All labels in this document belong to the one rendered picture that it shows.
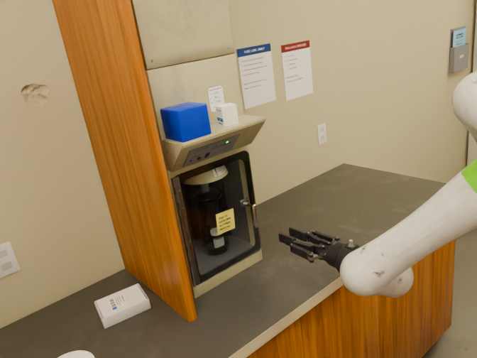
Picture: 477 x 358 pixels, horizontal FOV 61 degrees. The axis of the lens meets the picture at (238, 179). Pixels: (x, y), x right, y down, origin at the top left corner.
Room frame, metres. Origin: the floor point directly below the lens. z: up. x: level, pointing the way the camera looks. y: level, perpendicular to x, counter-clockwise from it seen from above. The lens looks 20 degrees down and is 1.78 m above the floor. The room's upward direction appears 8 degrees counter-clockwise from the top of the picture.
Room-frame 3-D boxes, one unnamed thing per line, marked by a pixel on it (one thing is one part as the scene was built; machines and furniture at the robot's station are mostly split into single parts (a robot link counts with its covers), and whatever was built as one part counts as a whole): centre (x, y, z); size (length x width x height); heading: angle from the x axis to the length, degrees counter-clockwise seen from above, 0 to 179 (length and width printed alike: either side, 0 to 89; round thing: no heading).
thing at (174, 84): (1.38, 0.15, 1.33); 0.32 x 0.25 x 0.77; 127
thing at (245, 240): (1.27, 0.08, 1.19); 0.30 x 0.01 x 0.40; 126
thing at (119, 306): (1.18, 0.46, 0.96); 0.16 x 0.12 x 0.04; 118
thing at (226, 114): (1.26, 0.01, 1.54); 0.05 x 0.05 x 0.06; 22
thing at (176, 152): (1.23, 0.05, 1.46); 0.32 x 0.11 x 0.10; 127
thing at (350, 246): (0.97, -0.28, 1.15); 0.09 x 0.06 x 0.12; 127
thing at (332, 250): (1.03, -0.24, 1.14); 0.09 x 0.08 x 0.07; 37
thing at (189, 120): (1.17, 0.13, 1.56); 0.10 x 0.10 x 0.09; 37
